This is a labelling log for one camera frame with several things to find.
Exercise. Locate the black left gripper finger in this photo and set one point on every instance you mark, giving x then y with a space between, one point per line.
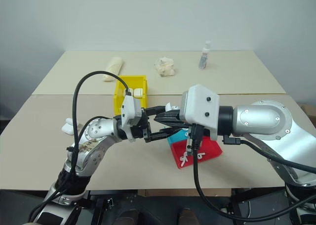
155 110
160 134

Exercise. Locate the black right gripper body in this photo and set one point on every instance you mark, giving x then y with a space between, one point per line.
188 131

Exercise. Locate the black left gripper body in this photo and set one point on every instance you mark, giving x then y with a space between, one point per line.
140 131

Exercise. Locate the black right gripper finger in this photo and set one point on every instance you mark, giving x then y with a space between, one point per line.
170 116
175 125

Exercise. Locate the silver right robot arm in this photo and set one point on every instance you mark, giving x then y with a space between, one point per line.
261 121

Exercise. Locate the yellow plastic bin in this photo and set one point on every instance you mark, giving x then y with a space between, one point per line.
118 103

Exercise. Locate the blue plastic tray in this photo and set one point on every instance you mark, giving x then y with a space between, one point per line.
176 137

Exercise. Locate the red plastic tray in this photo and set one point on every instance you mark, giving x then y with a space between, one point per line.
212 149

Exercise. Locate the crumpled plastic bag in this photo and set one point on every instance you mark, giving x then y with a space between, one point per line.
165 67

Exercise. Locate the beige rolled packet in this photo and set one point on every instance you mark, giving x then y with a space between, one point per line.
113 68

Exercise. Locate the clear spray bottle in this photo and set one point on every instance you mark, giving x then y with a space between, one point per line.
203 59

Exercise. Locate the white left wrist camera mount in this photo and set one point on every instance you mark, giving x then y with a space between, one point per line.
128 111

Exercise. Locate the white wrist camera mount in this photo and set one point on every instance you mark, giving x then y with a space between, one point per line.
200 108
128 111

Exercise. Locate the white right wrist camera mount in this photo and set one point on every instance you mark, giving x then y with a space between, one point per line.
200 108

